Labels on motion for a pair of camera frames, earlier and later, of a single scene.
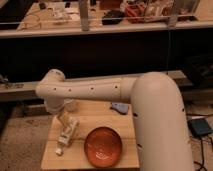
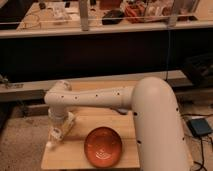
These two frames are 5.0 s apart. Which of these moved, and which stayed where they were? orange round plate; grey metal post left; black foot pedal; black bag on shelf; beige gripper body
Moved: beige gripper body
Stayed: grey metal post left; orange round plate; black foot pedal; black bag on shelf
